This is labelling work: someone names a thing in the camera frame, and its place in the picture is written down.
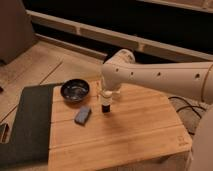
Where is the dark grey mat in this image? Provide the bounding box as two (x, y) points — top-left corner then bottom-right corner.
(0, 84), (59, 170)

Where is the wooden cutting board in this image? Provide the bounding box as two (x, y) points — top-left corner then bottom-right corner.
(48, 81), (192, 171)

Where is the black cable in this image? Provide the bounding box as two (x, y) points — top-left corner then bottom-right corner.
(168, 95), (208, 134)

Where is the brown cabinet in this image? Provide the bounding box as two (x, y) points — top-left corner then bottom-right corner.
(0, 0), (37, 64)

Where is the dark ceramic bowl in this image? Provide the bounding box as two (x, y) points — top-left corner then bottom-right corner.
(60, 79), (90, 102)

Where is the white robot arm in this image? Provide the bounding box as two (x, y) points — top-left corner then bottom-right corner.
(101, 49), (213, 171)

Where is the blue sponge block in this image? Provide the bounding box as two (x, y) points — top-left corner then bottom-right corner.
(74, 106), (91, 125)

